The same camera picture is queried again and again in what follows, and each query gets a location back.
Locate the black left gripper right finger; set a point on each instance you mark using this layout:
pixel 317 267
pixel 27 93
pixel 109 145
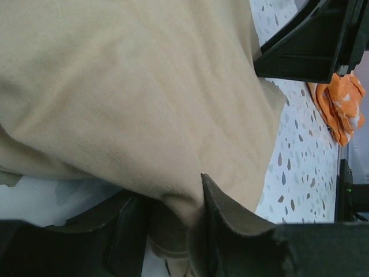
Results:
pixel 241 243

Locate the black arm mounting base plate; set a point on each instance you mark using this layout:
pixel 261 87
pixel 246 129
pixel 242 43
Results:
pixel 351 199

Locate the orange tie-dye folded t-shirt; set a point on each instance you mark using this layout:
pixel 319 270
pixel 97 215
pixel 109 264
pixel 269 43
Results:
pixel 338 102

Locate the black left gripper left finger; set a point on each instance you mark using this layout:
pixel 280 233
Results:
pixel 109 239

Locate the beige t-shirt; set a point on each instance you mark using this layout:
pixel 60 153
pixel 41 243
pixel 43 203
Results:
pixel 147 95

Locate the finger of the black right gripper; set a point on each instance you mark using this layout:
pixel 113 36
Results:
pixel 323 38

